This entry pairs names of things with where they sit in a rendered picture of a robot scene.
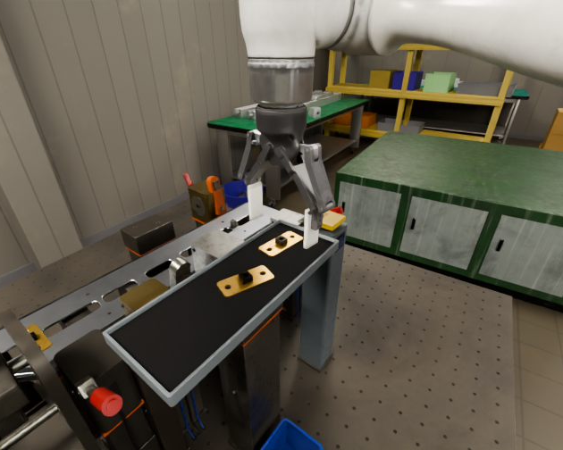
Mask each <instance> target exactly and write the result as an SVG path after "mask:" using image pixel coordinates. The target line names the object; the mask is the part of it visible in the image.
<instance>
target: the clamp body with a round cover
mask: <svg viewBox="0 0 563 450"><path fill-rule="evenodd" d="M169 289H170V288H168V287H167V286H166V285H164V284H163V283H162V282H160V281H159V280H157V279H149V280H147V281H145V282H144V283H142V284H140V285H138V286H137V287H135V288H133V289H132V290H130V291H128V292H127V293H125V294H123V295H122V296H121V297H120V301H121V303H122V308H123V310H124V313H125V315H126V316H127V315H128V314H130V313H132V312H134V311H137V310H138V309H139V308H141V307H142V306H144V305H146V304H148V303H149V302H151V301H152V300H154V299H155V298H157V297H159V296H160V295H161V294H163V293H164V292H166V291H168V290H169ZM174 407H175V410H176V413H177V416H178V419H179V422H180V425H181V430H182V433H183V436H185V435H186V434H187V432H189V434H190V435H191V436H192V441H196V440H197V437H196V436H194V435H193V434H192V432H191V431H190V429H191V428H192V427H193V426H194V428H195V430H196V431H197V436H200V435H201V434H202V431H201V430H198V429H197V427H196V425H195V424H196V423H197V422H199V424H200V425H201V429H202V430H205V429H206V425H203V424H202V422H201V421H200V418H201V417H202V416H203V415H204V414H205V413H206V408H205V407H204V406H203V403H202V399H201V395H200V391H199V386H198V383H197V384H196V386H194V387H193V388H192V389H191V390H190V391H189V392H188V393H187V394H186V395H185V396H184V397H183V398H182V399H181V400H180V401H179V402H178V403H177V404H176V405H175V406H174Z"/></svg>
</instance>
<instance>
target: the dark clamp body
mask: <svg viewBox="0 0 563 450"><path fill-rule="evenodd" d="M54 361H55V363H56V365H57V367H58V368H59V370H60V372H61V373H62V375H63V377H64V378H65V380H66V382H67V384H68V385H69V387H70V389H71V393H72V394H74V395H75V397H76V399H77V401H78V403H79V405H80V407H81V408H82V409H83V411H84V412H85V413H86V415H87V416H88V417H89V418H90V419H91V421H92V422H93V423H94V425H95V426H96V427H97V429H98V430H99V432H100V433H101V434H102V437H101V440H102V441H103V443H104V445H105V447H106V449H107V450H161V448H160V446H159V444H158V441H157V439H156V436H155V434H154V433H153V431H152V430H151V429H150V428H149V427H148V425H147V421H146V419H145V417H144V414H143V412H142V410H141V408H140V406H141V405H143V404H144V403H145V402H144V400H143V399H142V398H141V395H140V393H139V389H138V387H137V384H136V382H135V379H134V378H133V375H132V373H131V370H130V366H129V365H128V364H127V363H126V362H125V361H124V360H123V359H122V358H121V357H120V356H119V355H118V354H117V353H116V352H115V351H114V350H113V349H112V348H111V347H110V346H109V345H108V344H107V343H106V341H105V338H104V335H103V332H102V331H101V330H100V329H94V330H92V331H90V332H89V333H88V334H86V335H85V336H83V337H81V338H79V339H77V340H76V341H74V342H73V343H71V344H69V345H68V346H67V347H65V348H63V349H62V350H60V351H59V352H57V353H56V354H55V356H54ZM88 375H89V376H90V377H92V378H93V379H94V380H95V382H96V383H97V385H98V387H99V388H100V387H104V388H108V389H109V390H111V391H113V392H114V393H115V394H117V395H118V396H120V397H121V398H122V408H121V410H120V411H119V412H118V413H116V414H115V415H113V416H105V415H103V414H102V413H101V412H100V411H99V410H98V409H97V408H96V407H95V406H94V405H92V404H91V403H90V397H88V398H87V399H83V398H82V397H81V396H80V395H79V394H78V392H77V391H76V389H75V387H74V385H75V384H76V383H77V382H78V381H80V380H81V379H83V378H85V377H86V376H88Z"/></svg>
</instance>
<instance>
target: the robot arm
mask: <svg viewBox="0 0 563 450"><path fill-rule="evenodd" d="M239 16H240V23H241V29H242V34H243V37H244V39H245V42H246V46H247V50H248V58H249V59H248V75H249V93H250V99H251V100H252V101H253V102H255V103H259V104H258V105H257V106H256V129H255V130H251V131H248V132H247V144H246V148H245V151H244V154H243V157H242V161H241V164H240V167H239V172H238V178H239V179H243V180H244V183H245V184H246V185H247V196H248V208H249V219H250V220H254V219H257V218H259V217H261V216H263V193H262V182H260V180H261V179H260V178H261V177H262V175H263V174H264V173H265V171H266V170H267V168H268V167H269V166H270V164H271V165H277V166H279V167H280V168H283V169H286V171H287V172H288V173H289V174H290V175H291V176H292V178H293V179H294V181H295V183H296V184H297V186H298V189H299V191H300V193H301V195H302V196H303V198H304V200H305V202H306V204H307V206H308V209H306V210H305V227H304V248H305V249H308V248H309V247H310V246H312V245H314V244H316V243H317V242H318V230H319V229H320V228H321V227H322V226H323V215H324V213H326V212H328V211H330V210H331V209H332V208H334V207H335V205H336V204H335V201H334V198H333V195H332V190H331V187H330V184H329V181H328V178H327V175H326V172H325V168H324V164H323V161H322V147H321V145H320V144H319V143H315V144H312V145H308V144H305V143H304V139H303V135H304V132H305V130H306V128H307V107H306V105H305V104H304V103H307V102H309V101H311V100H312V97H313V79H314V67H315V62H314V58H315V50H318V49H329V50H332V51H336V52H344V53H345V54H351V55H380V56H388V55H391V54H394V53H395V52H396V51H397V50H399V48H400V47H401V46H402V45H405V44H423V45H430V46H439V47H443V48H447V49H449V50H452V51H455V52H458V53H461V54H464V55H467V56H470V57H473V58H475V59H478V60H480V61H483V62H486V63H490V64H493V65H495V66H498V67H501V68H503V69H506V70H509V71H513V72H516V73H518V74H521V75H524V76H526V77H529V78H532V79H538V80H540V81H543V82H546V83H550V84H552V85H555V86H558V87H562V88H563V0H239ZM261 147H262V149H263V150H262V151H261V153H260V154H259V151H260V148H261ZM258 154H259V155H258ZM302 154H303V155H302ZM256 159H257V160H256ZM296 162H298V165H296V166H293V165H295V163H296ZM258 181H259V182H258ZM315 202H316V204H315Z"/></svg>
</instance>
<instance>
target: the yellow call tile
mask: <svg viewBox="0 0 563 450"><path fill-rule="evenodd" d="M345 219H346V216H345V215H342V214H339V213H336V212H331V211H328V212H325V213H324V215H323V226H322V228H324V229H328V230H330V231H333V230H334V229H336V228H337V227H338V226H339V225H341V224H342V223H343V222H344V221H345Z"/></svg>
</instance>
